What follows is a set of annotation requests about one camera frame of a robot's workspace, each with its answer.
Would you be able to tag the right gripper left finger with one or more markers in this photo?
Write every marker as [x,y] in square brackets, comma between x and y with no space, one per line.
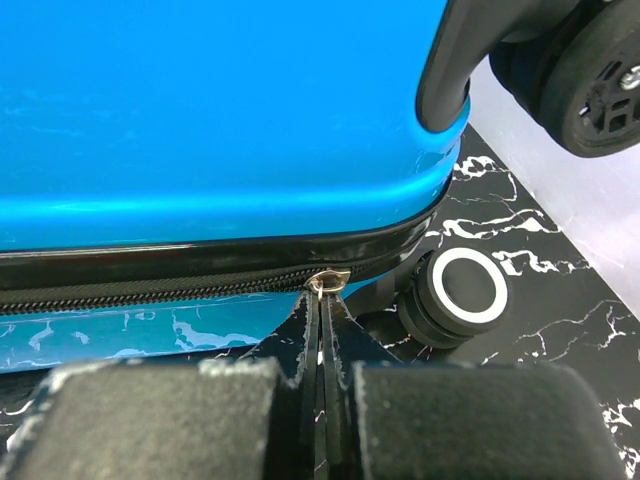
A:
[245,418]

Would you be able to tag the black marble pattern mat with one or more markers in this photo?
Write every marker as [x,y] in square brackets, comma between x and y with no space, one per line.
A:
[561,310]

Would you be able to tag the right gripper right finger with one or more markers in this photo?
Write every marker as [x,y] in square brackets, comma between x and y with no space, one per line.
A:
[390,420]

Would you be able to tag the silver zipper pull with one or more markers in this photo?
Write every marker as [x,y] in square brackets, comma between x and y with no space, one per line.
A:
[328,282]

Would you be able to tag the blue hard-shell suitcase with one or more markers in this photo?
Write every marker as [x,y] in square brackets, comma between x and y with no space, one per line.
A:
[173,172]

